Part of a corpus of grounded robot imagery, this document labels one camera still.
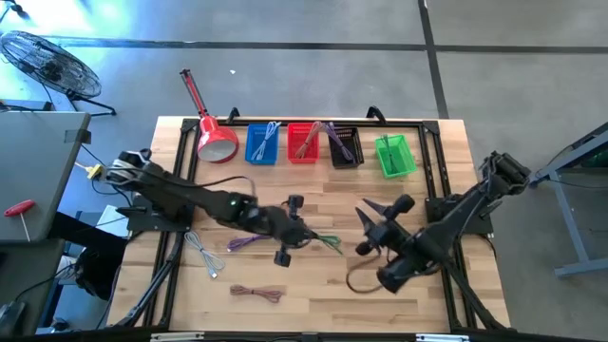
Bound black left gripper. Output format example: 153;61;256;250
258;193;330;268

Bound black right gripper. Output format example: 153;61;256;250
354;193;417;260

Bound green usb cable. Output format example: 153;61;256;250
311;232;344;256
381;135;400;175

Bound purple usb cable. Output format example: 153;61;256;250
226;233;272;253
324;122;356;162

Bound light blue usb cable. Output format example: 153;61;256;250
250;121;282;162

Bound light grey usb cable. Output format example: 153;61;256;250
183;231;226;279

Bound green plastic basket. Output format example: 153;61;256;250
373;134;418;180

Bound black plastic basket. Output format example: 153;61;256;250
328;125;366;170

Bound blue plastic basket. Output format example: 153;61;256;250
244;123;281;166

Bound red plastic basket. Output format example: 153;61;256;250
286;122;321;165

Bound red desk lamp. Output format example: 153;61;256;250
179;68;240;164

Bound silver metal bar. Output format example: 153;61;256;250
415;333;471;342
150;332;205;342

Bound grey metal table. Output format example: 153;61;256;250
524;122;608;279

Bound black bag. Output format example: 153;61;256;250
73;246;127;300

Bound grey side table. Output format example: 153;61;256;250
0;111;91;243

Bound black floor fan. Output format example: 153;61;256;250
0;30;118;118

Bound dark looped cable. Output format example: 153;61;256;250
345;254;384;295

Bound black aluminium table frame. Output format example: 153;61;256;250
113;105;512;333

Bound red-handled hex key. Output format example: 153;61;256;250
3;199;37;242

